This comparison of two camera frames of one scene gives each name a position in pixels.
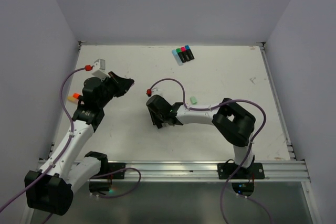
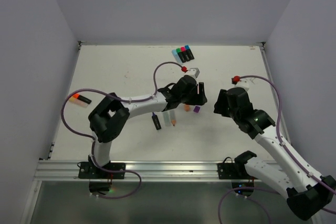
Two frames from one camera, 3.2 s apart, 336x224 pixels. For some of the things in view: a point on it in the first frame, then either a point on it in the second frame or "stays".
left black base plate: [112, 167] stays
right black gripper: [155, 119] → [219, 105]
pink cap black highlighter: [185, 53] stays
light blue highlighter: [177, 57] stays
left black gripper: [122, 85] → [200, 99]
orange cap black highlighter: [77, 96] stays
